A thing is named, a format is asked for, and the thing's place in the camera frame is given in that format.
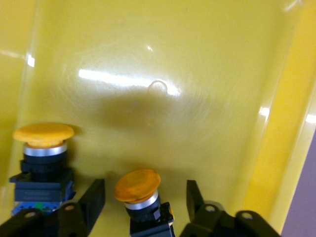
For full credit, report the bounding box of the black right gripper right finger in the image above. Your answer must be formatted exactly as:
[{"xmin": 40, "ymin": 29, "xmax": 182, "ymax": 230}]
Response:
[{"xmin": 179, "ymin": 179, "xmax": 282, "ymax": 237}]

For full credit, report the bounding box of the yellow plastic tray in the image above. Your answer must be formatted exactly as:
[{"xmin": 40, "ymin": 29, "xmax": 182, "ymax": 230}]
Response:
[{"xmin": 0, "ymin": 0, "xmax": 316, "ymax": 237}]

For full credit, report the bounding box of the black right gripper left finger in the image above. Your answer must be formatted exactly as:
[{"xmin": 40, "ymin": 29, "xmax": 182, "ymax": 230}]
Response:
[{"xmin": 0, "ymin": 178, "xmax": 106, "ymax": 237}]

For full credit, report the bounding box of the yellow mushroom push button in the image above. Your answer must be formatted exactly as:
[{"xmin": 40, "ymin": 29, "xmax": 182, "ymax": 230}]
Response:
[
  {"xmin": 9, "ymin": 122, "xmax": 76, "ymax": 217},
  {"xmin": 114, "ymin": 168, "xmax": 176, "ymax": 237}
]

